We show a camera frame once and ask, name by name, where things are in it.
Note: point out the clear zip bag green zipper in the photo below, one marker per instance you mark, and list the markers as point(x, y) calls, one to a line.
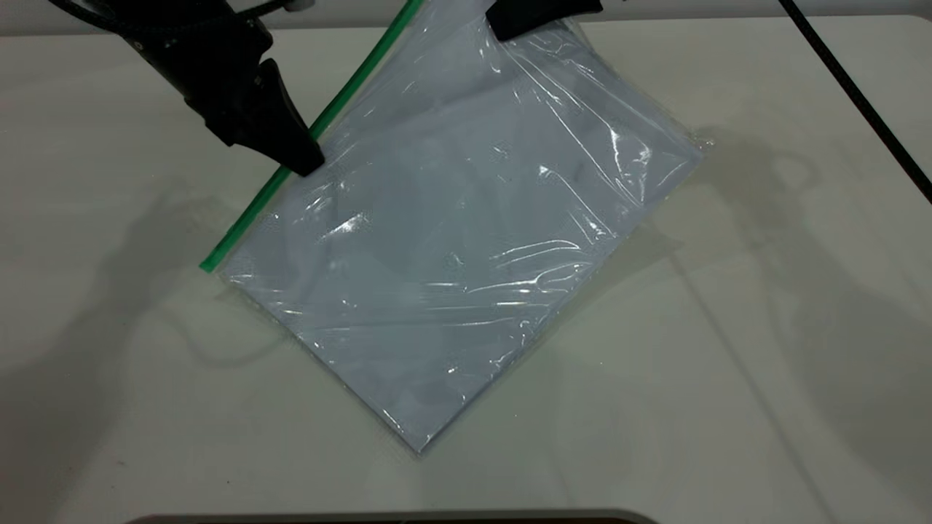
point(466, 247)

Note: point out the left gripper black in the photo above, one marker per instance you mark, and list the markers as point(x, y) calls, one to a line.
point(204, 65)

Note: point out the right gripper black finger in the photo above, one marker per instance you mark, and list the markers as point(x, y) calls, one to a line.
point(539, 14)

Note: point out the dark grey curved base edge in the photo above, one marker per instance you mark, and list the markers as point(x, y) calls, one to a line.
point(393, 517)

